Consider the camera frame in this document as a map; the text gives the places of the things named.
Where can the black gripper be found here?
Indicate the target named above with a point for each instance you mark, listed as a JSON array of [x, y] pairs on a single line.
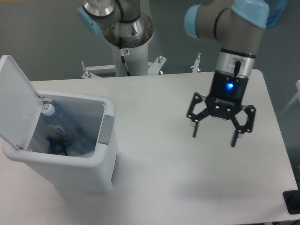
[[226, 96]]

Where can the clear crushed plastic bottle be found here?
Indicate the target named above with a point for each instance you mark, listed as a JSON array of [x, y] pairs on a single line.
[[59, 120]]

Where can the white plastic wrapper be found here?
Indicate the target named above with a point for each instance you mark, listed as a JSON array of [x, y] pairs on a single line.
[[73, 153]]

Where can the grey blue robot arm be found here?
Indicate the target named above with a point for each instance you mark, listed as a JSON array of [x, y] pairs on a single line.
[[238, 25]]

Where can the white plastic trash can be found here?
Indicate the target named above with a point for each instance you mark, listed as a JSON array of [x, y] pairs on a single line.
[[96, 116]]

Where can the white trash can lid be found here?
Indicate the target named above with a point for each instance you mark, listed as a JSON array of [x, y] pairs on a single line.
[[20, 108]]

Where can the white furniture leg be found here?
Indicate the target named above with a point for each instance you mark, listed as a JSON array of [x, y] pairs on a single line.
[[295, 98]]

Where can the blue plastic bag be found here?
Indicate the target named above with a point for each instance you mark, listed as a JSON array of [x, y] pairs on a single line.
[[275, 12]]

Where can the black device at table edge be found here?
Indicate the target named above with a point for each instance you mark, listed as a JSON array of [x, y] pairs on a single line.
[[292, 201]]

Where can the blue orange snack packet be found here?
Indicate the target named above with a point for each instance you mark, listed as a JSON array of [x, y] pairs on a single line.
[[58, 145]]

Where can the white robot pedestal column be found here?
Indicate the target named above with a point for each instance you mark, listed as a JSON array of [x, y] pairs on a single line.
[[129, 44]]

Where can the white pedestal base frame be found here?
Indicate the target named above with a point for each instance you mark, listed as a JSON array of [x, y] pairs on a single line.
[[154, 68]]

